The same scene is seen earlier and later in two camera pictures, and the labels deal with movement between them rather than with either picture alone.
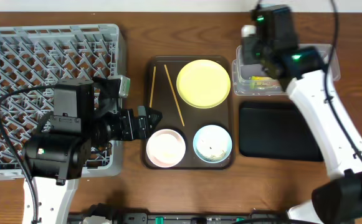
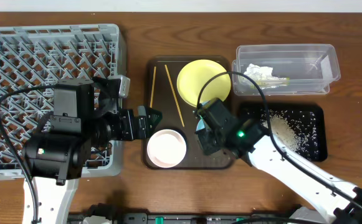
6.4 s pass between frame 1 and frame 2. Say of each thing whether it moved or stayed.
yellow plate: stayed
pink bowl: stayed
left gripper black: stayed
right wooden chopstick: stayed
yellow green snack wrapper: stayed
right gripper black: moved
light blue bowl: moved
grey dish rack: stayed
